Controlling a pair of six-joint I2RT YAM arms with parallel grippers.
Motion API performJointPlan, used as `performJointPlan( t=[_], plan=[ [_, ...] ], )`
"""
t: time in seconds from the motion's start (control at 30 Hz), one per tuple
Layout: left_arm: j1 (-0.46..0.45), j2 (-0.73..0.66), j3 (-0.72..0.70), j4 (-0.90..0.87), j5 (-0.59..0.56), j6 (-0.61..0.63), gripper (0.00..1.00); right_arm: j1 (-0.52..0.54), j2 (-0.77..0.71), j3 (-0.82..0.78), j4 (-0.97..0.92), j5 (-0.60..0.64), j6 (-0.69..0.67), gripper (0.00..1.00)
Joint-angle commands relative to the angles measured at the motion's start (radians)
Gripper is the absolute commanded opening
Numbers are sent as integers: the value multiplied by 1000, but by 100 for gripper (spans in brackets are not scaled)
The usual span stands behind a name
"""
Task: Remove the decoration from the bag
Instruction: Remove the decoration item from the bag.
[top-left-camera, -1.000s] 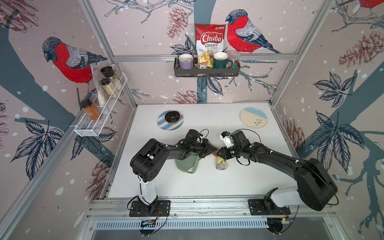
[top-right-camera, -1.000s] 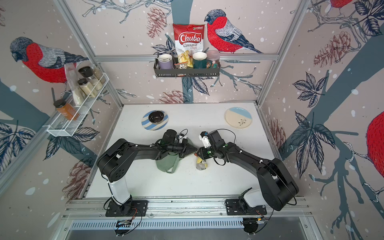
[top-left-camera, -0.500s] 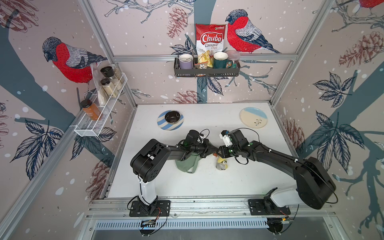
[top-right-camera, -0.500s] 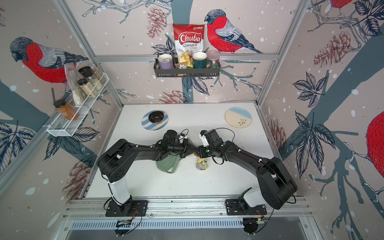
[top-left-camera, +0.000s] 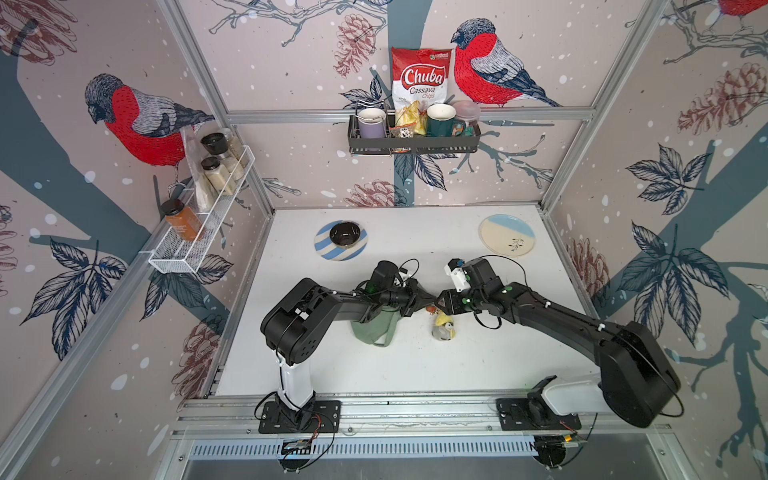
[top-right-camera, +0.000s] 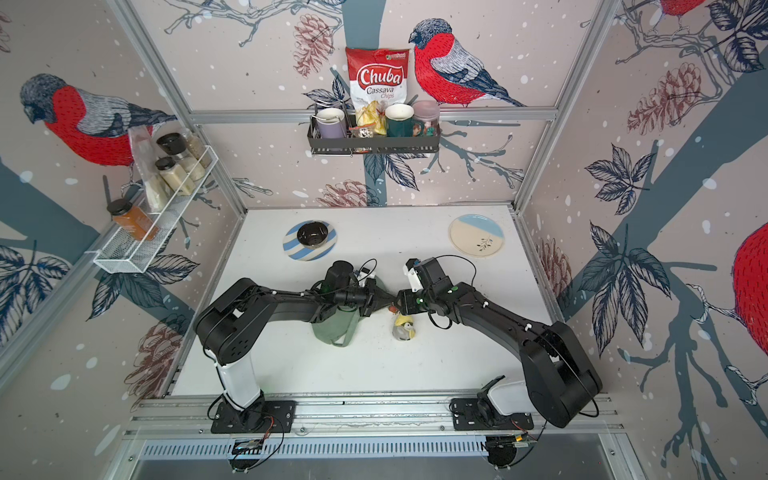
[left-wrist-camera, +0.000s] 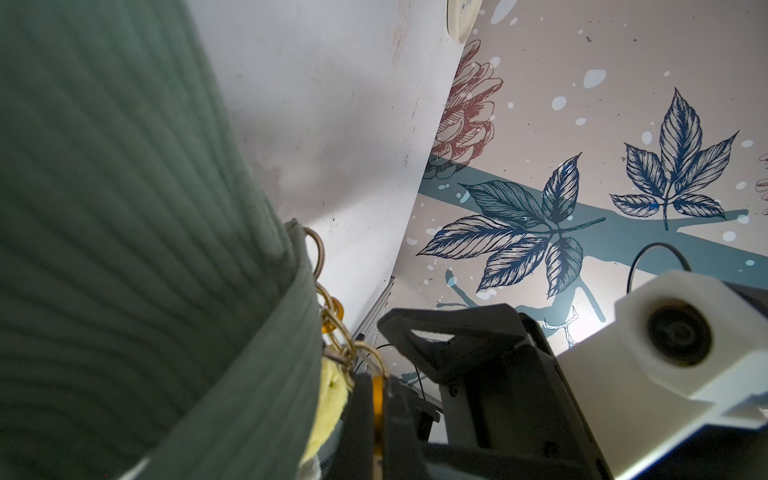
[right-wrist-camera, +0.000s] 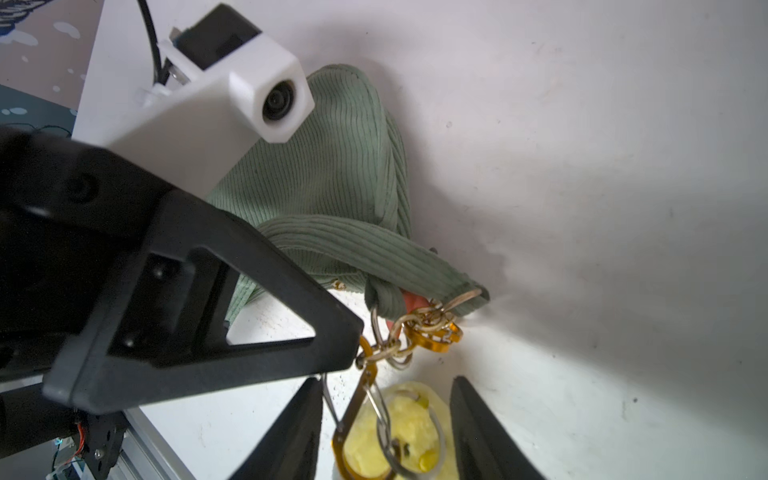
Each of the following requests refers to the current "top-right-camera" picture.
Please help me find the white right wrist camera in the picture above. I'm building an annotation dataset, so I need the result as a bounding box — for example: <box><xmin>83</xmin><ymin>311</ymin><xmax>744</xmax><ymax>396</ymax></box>
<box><xmin>403</xmin><ymin>265</ymin><xmax>423</xmax><ymax>292</ymax></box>

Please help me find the dark green mug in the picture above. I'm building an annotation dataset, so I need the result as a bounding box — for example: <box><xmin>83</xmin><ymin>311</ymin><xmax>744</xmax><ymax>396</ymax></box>
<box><xmin>385</xmin><ymin>103</ymin><xmax>414</xmax><ymax>138</ymax></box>

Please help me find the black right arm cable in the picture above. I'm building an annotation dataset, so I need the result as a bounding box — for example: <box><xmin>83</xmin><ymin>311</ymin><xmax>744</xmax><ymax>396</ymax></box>
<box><xmin>434</xmin><ymin>253</ymin><xmax>479</xmax><ymax>288</ymax></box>

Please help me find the blue striped plate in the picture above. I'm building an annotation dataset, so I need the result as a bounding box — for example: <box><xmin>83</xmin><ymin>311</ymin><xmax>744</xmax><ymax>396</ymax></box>
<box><xmin>282</xmin><ymin>220</ymin><xmax>338</xmax><ymax>262</ymax></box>

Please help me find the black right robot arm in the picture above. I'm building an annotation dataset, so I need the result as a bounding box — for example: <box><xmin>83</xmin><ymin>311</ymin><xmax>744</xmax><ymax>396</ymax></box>
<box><xmin>396</xmin><ymin>257</ymin><xmax>603</xmax><ymax>428</ymax></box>

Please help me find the green corduroy bag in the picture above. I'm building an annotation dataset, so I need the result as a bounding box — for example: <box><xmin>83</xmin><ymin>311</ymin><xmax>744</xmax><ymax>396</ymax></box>
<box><xmin>312</xmin><ymin>277</ymin><xmax>393</xmax><ymax>347</ymax></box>

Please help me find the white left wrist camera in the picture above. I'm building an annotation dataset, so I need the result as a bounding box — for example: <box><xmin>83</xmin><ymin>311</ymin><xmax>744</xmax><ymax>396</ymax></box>
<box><xmin>355</xmin><ymin>268</ymin><xmax>373</xmax><ymax>287</ymax></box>

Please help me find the black wall shelf basket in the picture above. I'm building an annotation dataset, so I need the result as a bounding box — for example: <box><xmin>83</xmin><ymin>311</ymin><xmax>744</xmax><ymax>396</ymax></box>
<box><xmin>307</xmin><ymin>120</ymin><xmax>442</xmax><ymax>155</ymax></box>

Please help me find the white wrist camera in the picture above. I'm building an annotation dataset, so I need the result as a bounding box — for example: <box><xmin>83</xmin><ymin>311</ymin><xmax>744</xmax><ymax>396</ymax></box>
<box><xmin>355</xmin><ymin>268</ymin><xmax>373</xmax><ymax>287</ymax></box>
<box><xmin>403</xmin><ymin>265</ymin><xmax>423</xmax><ymax>292</ymax></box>

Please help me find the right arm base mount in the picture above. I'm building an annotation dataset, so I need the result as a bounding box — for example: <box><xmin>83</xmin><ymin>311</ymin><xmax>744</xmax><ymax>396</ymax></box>
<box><xmin>448</xmin><ymin>375</ymin><xmax>535</xmax><ymax>431</ymax></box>

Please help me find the white wire wall shelf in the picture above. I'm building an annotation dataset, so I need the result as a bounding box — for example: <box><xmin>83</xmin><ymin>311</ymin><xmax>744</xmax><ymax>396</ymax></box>
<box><xmin>91</xmin><ymin>143</ymin><xmax>220</xmax><ymax>275</ymax></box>

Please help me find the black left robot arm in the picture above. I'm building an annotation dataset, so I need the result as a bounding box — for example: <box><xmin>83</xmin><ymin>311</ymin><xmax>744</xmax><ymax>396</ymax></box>
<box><xmin>193</xmin><ymin>260</ymin><xmax>396</xmax><ymax>413</ymax></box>

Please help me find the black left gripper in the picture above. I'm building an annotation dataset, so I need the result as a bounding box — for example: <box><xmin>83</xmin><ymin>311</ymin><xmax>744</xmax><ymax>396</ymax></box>
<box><xmin>335</xmin><ymin>278</ymin><xmax>394</xmax><ymax>317</ymax></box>

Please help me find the purple mug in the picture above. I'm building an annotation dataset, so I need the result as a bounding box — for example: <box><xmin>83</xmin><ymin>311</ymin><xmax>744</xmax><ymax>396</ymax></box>
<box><xmin>314</xmin><ymin>107</ymin><xmax>347</xmax><ymax>139</ymax></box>

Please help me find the cream and blue plate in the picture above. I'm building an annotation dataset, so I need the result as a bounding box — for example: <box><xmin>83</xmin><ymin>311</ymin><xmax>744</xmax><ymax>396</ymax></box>
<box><xmin>448</xmin><ymin>214</ymin><xmax>505</xmax><ymax>258</ymax></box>

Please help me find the dark ceramic bowl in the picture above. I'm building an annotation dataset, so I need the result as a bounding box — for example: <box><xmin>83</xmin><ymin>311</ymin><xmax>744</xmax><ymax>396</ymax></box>
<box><xmin>297</xmin><ymin>221</ymin><xmax>329</xmax><ymax>249</ymax></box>

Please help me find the black lid spice jar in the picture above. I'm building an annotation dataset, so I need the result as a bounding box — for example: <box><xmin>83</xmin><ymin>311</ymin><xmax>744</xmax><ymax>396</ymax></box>
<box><xmin>156</xmin><ymin>132</ymin><xmax>206</xmax><ymax>182</ymax></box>
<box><xmin>155</xmin><ymin>156</ymin><xmax>195</xmax><ymax>196</ymax></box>

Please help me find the orange spice jar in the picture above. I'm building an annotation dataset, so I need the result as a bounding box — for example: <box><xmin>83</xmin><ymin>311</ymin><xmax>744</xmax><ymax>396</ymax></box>
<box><xmin>107</xmin><ymin>198</ymin><xmax>158</xmax><ymax>241</ymax></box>

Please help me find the Chuba cassava chips bag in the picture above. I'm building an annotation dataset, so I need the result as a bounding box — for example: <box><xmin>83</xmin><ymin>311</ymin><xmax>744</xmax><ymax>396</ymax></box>
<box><xmin>345</xmin><ymin>47</ymin><xmax>409</xmax><ymax>137</ymax></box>

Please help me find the pink lidded jar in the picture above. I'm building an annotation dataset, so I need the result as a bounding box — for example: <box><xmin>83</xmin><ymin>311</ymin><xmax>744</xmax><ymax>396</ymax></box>
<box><xmin>412</xmin><ymin>100</ymin><xmax>440</xmax><ymax>137</ymax></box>

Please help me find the clear plastic packet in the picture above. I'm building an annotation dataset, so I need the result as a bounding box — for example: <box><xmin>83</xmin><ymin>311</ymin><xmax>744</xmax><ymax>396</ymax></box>
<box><xmin>128</xmin><ymin>126</ymin><xmax>172</xmax><ymax>213</ymax></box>

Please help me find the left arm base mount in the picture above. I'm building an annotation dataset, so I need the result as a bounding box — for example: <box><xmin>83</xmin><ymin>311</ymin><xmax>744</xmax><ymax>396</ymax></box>
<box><xmin>209</xmin><ymin>396</ymin><xmax>297</xmax><ymax>435</ymax></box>

